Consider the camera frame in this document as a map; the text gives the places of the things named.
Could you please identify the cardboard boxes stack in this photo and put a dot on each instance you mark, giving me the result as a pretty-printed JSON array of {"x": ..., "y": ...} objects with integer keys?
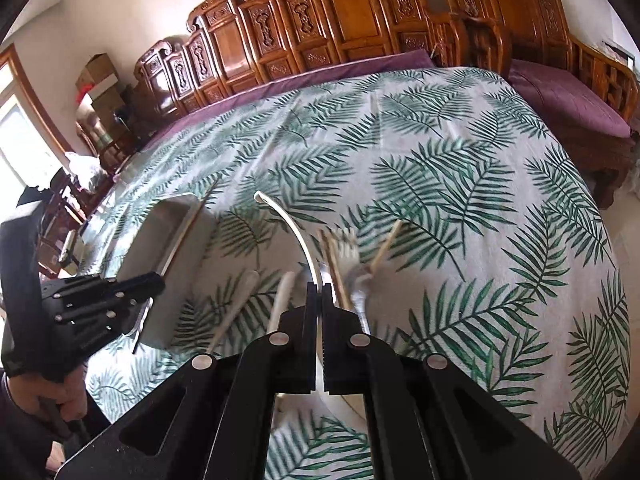
[{"x": 98, "y": 99}]

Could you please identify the person's left hand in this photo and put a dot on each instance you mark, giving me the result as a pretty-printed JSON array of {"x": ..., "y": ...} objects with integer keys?
[{"x": 69, "y": 395}]

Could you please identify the long carved wooden bench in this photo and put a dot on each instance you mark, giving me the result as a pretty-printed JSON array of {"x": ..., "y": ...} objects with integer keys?
[{"x": 236, "y": 45}]

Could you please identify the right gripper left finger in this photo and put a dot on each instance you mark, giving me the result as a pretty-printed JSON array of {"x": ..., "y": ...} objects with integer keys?
[{"x": 211, "y": 418}]

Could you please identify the steel fork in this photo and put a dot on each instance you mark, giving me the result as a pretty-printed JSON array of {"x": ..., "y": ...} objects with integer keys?
[{"x": 358, "y": 284}]

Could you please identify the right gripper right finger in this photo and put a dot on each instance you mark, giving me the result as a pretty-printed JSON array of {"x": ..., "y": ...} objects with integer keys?
[{"x": 426, "y": 418}]

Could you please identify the carved wooden armchair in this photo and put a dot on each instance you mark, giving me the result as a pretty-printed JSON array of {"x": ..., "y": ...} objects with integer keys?
[{"x": 536, "y": 31}]

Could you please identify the purple armchair cushion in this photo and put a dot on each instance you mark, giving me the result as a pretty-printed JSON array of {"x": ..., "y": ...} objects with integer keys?
[{"x": 561, "y": 100}]

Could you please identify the dark wooden side chair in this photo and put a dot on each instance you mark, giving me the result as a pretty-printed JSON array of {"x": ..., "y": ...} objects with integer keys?
[{"x": 68, "y": 209}]

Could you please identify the palm leaf tablecloth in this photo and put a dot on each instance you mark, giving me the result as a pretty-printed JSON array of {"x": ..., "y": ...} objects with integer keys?
[{"x": 503, "y": 265}]

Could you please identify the large steel round spoon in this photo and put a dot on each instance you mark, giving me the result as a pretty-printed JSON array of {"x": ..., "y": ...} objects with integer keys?
[{"x": 281, "y": 300}]

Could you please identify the grey metal tray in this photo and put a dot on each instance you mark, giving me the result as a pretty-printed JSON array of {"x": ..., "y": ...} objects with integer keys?
[{"x": 160, "y": 264}]

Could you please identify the wooden window frame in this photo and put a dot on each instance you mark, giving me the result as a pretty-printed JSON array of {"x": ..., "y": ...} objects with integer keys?
[{"x": 46, "y": 127}]

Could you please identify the light bamboo chopstick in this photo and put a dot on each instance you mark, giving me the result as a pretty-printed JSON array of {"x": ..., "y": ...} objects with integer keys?
[
  {"x": 329, "y": 248},
  {"x": 385, "y": 247}
]

